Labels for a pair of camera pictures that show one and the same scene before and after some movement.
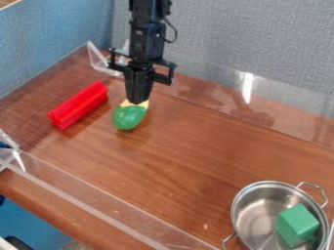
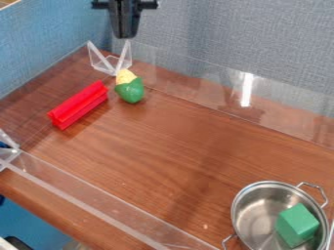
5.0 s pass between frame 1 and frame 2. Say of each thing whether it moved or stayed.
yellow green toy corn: moved
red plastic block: stayed
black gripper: moved
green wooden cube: stayed
